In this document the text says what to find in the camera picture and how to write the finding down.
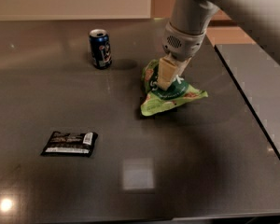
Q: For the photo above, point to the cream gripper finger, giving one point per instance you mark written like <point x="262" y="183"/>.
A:
<point x="181" y="66"/>
<point x="166" y="73"/>

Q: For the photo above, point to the grey side table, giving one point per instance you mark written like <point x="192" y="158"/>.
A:
<point x="257" y="76"/>

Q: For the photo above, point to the blue soda can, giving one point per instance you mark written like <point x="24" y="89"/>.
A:
<point x="100" y="48"/>

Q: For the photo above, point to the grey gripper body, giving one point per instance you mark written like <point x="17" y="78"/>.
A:
<point x="181" y="47"/>

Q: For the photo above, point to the black rxbar chocolate bar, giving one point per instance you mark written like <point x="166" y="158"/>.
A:
<point x="70" y="144"/>

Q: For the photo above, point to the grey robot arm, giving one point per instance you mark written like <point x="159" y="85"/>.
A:
<point x="186" y="29"/>

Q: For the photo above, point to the green rice chip bag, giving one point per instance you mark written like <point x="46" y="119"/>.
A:
<point x="158" y="100"/>

